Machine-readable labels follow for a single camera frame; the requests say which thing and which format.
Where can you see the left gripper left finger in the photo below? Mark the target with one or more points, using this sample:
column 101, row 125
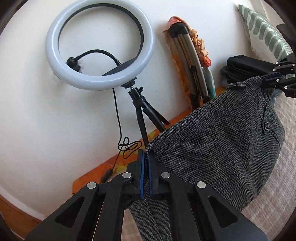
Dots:
column 96, row 211

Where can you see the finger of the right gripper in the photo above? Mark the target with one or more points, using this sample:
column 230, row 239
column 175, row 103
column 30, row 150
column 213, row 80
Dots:
column 275, row 80
column 286, row 65

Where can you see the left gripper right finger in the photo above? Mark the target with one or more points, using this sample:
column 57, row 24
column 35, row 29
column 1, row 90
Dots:
column 196, row 211

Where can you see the grey houndstooth shorts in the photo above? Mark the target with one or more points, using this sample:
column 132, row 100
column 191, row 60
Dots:
column 152, row 216

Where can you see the green white leaf pillow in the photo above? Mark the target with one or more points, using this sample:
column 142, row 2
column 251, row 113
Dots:
column 266, row 42

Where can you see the orange bed sheet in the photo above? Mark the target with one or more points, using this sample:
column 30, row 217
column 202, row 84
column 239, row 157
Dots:
column 123, row 160

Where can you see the stack of folded dark clothes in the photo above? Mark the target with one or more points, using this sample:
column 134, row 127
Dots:
column 242, row 77

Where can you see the folded silver tripod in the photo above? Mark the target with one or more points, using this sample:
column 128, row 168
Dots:
column 188, row 65

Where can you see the black mini tripod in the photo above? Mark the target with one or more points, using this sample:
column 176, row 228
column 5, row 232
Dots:
column 143, row 106

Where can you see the white ring light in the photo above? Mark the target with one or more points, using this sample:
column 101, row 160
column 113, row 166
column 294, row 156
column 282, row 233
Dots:
column 131, row 69

